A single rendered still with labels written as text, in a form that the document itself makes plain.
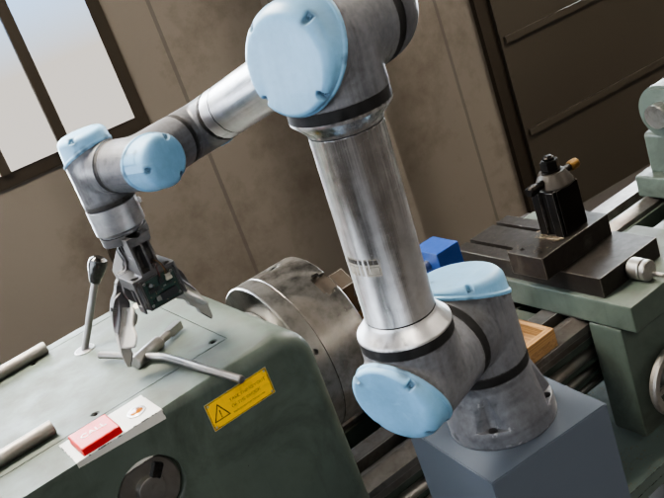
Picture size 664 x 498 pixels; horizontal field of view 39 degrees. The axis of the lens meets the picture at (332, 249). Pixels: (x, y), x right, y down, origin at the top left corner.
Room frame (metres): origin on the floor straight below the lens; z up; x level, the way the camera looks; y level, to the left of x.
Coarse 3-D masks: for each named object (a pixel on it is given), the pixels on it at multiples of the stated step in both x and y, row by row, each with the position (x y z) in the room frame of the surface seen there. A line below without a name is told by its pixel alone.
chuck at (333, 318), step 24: (288, 264) 1.57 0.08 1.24; (312, 264) 1.55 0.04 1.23; (288, 288) 1.50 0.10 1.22; (312, 288) 1.49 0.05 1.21; (336, 288) 1.49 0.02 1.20; (312, 312) 1.45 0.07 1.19; (336, 312) 1.45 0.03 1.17; (336, 336) 1.43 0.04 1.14; (336, 360) 1.41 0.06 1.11; (360, 360) 1.43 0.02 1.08; (360, 408) 1.46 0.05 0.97
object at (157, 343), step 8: (176, 320) 1.41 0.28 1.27; (168, 328) 1.39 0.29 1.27; (176, 328) 1.40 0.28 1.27; (160, 336) 1.37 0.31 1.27; (168, 336) 1.38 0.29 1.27; (152, 344) 1.35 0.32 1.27; (160, 344) 1.36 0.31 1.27; (144, 352) 1.33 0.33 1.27; (152, 352) 1.34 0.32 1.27; (136, 360) 1.32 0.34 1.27; (144, 360) 1.32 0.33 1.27; (136, 368) 1.32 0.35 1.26
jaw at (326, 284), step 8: (336, 272) 1.54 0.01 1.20; (344, 272) 1.54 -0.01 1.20; (312, 280) 1.51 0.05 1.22; (320, 280) 1.51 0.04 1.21; (328, 280) 1.51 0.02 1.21; (336, 280) 1.53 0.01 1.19; (344, 280) 1.53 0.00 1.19; (352, 280) 1.53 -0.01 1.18; (320, 288) 1.50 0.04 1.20; (328, 288) 1.50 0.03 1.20; (344, 288) 1.51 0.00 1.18; (352, 288) 1.53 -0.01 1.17; (352, 296) 1.54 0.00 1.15
